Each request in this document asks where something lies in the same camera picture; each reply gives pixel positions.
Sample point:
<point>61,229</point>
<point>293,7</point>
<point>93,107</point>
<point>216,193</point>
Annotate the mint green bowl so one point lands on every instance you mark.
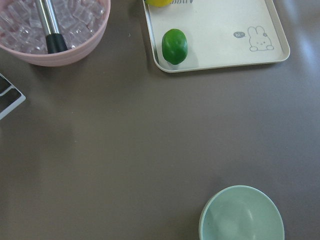
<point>240,212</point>

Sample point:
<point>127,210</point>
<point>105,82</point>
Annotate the pink ribbed ice bowl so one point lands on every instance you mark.
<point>70,56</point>

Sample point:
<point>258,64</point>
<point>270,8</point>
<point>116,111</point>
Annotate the green lime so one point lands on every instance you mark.
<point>174,46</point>

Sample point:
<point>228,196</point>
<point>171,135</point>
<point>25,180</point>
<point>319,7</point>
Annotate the cream rabbit tray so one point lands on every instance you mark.
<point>219,33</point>

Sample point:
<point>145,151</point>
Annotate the yellow lemon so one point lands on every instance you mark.
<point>158,3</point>

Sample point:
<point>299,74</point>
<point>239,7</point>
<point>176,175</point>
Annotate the white wire cup rack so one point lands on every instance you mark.
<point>10,97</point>

